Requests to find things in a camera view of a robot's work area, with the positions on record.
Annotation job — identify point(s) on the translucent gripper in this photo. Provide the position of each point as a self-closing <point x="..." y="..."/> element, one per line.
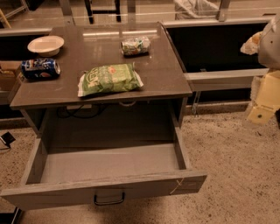
<point x="270" y="46"/>

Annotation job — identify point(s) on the grey top drawer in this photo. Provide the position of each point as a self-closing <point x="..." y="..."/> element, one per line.
<point x="60" y="176"/>

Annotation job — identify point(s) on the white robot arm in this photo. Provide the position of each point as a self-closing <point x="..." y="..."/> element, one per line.
<point x="266" y="44"/>

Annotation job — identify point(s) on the grey wooden drawer cabinet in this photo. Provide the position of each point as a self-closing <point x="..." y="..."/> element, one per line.
<point x="90" y="46"/>

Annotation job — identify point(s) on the metal railing beam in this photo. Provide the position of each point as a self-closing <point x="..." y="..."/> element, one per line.
<point x="223" y="80"/>

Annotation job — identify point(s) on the white trash bag bin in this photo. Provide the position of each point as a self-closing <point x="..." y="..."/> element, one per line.
<point x="194" y="9"/>

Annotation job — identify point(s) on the green chip bag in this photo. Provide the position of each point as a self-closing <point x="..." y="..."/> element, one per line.
<point x="109" y="79"/>

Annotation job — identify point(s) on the black stool legs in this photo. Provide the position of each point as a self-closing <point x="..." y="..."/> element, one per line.
<point x="91" y="12"/>

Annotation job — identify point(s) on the white paper bowl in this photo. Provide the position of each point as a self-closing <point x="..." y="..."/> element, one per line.
<point x="46" y="46"/>

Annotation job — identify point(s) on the blue pepsi can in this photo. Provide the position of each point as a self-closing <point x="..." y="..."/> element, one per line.
<point x="37" y="69"/>

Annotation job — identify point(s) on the cardboard box at left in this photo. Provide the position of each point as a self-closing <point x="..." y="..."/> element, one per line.
<point x="10" y="71"/>

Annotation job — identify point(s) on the small black floor device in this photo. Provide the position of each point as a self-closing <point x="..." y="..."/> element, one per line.
<point x="7" y="138"/>

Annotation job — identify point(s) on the black metal drawer handle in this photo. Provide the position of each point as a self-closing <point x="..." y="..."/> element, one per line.
<point x="114" y="200"/>

